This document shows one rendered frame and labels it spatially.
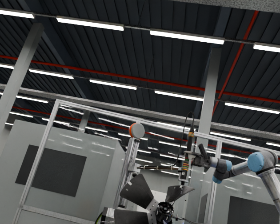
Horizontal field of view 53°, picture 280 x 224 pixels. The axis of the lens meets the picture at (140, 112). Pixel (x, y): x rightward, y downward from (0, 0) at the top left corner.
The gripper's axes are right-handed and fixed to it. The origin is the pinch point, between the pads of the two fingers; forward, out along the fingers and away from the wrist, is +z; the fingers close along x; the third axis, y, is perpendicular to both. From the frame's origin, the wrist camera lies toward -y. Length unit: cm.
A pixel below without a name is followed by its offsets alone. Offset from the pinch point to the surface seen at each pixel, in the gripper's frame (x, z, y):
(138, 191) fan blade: 7.6, 26.1, 34.1
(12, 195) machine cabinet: 203, 184, 64
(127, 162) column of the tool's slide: 54, 40, 8
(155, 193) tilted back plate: 42, 11, 30
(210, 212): 70, -46, 33
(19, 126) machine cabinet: 207, 211, -30
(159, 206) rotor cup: -4.3, 10.3, 41.5
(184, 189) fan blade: 13.9, -7.8, 24.4
